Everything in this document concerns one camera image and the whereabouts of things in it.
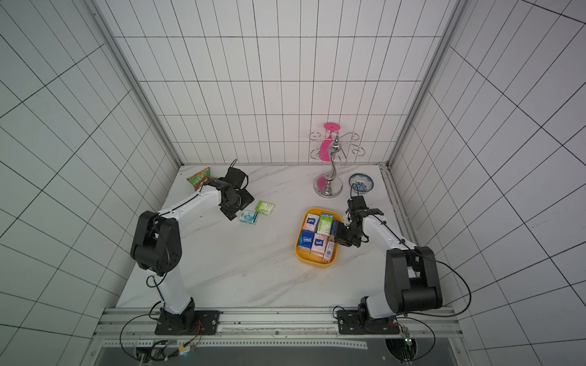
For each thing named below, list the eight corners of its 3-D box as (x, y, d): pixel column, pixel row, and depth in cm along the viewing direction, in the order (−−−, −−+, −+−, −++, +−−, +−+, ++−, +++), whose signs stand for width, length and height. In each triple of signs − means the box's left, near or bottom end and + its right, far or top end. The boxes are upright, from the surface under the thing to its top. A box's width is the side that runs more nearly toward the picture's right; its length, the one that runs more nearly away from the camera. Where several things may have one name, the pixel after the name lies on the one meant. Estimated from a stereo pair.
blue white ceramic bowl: (349, 193, 109) (351, 188, 106) (346, 178, 115) (348, 173, 112) (373, 193, 109) (375, 188, 106) (369, 178, 115) (371, 173, 112)
